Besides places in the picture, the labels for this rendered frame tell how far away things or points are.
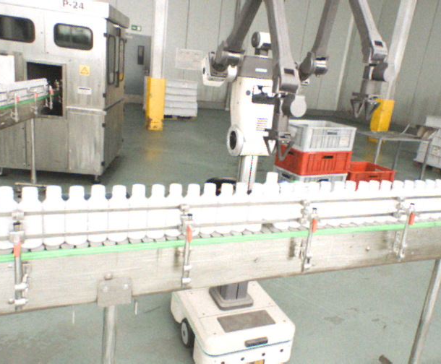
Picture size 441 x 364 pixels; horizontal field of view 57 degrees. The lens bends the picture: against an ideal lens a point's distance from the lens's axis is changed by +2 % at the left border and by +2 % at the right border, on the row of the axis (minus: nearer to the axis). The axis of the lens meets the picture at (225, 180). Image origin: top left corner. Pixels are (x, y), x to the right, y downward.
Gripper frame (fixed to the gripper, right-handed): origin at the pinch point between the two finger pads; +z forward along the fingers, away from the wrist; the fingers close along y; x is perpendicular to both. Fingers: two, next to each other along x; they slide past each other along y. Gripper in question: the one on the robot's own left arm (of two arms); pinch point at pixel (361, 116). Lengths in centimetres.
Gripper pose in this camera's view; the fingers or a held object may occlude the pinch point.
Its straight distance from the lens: 176.5
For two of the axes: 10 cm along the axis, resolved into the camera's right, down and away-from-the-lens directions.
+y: -3.9, -2.9, 8.7
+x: -9.1, 0.2, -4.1
